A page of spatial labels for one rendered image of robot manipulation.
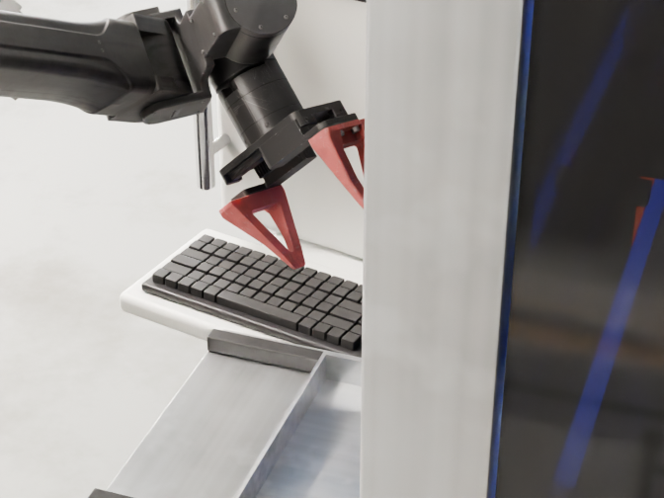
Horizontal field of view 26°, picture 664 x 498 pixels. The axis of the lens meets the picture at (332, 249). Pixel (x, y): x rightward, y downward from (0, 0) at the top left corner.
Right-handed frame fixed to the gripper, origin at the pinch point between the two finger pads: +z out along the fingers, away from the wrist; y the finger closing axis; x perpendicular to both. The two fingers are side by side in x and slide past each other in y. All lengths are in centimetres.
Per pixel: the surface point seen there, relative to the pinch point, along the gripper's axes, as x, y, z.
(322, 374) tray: -25.1, 31.0, 8.0
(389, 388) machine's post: 37.9, -29.3, 13.9
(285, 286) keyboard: -45, 47, -5
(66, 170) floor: -164, 202, -81
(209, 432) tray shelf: -12.4, 37.2, 7.8
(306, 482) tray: -12.2, 28.0, 17.0
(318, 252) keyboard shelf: -58, 51, -8
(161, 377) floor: -115, 153, -14
